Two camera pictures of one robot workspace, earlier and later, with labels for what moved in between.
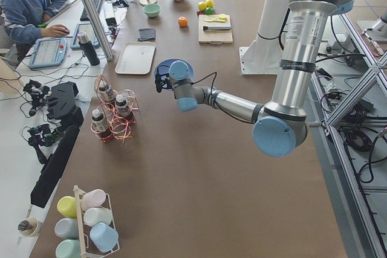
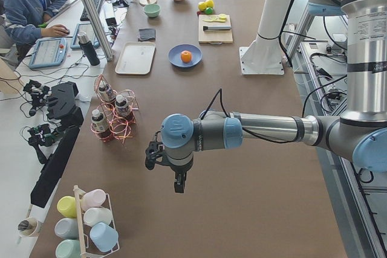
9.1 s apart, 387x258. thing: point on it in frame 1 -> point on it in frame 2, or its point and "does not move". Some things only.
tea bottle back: (107, 93) does not move
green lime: (209, 11) does not move
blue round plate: (163, 67) -> (174, 54)
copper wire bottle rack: (116, 113) does not move
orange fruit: (182, 21) -> (185, 56)
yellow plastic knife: (217, 20) does not move
